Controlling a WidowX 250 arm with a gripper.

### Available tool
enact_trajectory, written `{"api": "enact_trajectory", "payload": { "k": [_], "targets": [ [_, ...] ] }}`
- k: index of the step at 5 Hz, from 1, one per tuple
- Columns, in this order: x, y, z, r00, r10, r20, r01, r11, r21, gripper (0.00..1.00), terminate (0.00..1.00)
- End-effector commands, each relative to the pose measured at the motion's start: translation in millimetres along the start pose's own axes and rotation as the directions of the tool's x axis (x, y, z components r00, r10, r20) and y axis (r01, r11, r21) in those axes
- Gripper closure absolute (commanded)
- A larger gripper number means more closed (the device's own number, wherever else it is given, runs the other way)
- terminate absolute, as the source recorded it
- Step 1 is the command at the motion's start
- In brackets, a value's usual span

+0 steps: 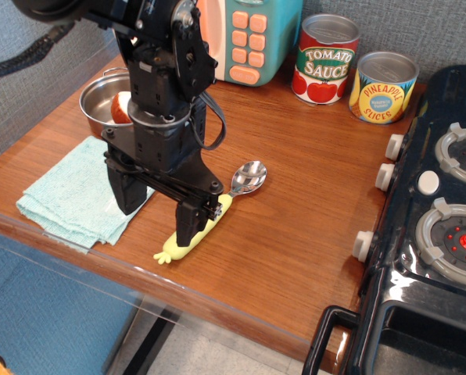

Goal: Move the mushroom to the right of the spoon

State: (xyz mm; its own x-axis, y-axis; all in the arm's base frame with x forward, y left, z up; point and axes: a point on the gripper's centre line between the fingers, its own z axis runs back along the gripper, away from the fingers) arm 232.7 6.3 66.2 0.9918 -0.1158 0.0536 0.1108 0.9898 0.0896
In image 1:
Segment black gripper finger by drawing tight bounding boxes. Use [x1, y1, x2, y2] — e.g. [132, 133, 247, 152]
[176, 201, 208, 247]
[107, 166, 148, 216]

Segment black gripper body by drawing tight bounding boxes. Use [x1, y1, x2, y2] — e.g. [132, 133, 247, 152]
[101, 102, 224, 217]

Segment brown white plush mushroom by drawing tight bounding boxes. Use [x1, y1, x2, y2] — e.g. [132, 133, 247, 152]
[110, 91, 131, 124]

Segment small steel pot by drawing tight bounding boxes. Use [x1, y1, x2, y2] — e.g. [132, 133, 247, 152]
[79, 67, 131, 138]

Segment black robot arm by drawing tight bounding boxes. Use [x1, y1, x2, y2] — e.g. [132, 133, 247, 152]
[16, 1, 224, 246]

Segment light blue folded cloth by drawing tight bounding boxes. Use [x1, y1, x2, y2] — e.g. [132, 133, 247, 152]
[16, 136, 135, 254]

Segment teal toy microwave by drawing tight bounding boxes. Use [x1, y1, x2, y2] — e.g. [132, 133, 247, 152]
[197, 0, 303, 87]

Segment tomato sauce can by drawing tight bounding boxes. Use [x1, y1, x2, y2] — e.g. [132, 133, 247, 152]
[292, 13, 360, 105]

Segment pineapple slices can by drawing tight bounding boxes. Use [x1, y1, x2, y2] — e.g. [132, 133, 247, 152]
[349, 51, 419, 124]

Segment black toy stove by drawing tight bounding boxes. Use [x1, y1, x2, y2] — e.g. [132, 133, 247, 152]
[303, 65, 466, 374]

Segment spoon with yellow handle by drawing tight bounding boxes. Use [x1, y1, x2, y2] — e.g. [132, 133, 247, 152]
[153, 160, 267, 265]

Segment black braided cable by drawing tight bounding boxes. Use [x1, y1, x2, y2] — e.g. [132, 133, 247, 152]
[0, 21, 77, 84]

